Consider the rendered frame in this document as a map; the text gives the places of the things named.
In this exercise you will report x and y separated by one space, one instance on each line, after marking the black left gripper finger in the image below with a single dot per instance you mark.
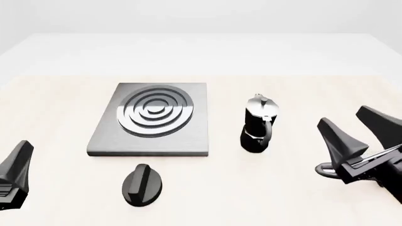
17 162

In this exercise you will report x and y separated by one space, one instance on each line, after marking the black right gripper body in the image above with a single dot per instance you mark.
370 167

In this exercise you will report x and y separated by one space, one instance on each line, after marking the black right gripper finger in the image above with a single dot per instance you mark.
381 124
337 141

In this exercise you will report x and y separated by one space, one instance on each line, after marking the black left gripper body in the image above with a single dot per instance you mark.
11 197

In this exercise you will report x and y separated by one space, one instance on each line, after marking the black and silver moka pot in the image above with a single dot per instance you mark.
256 124

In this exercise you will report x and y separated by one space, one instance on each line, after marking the flat black stove plate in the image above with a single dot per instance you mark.
106 139

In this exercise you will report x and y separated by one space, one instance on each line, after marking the round black stove knob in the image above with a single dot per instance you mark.
143 186

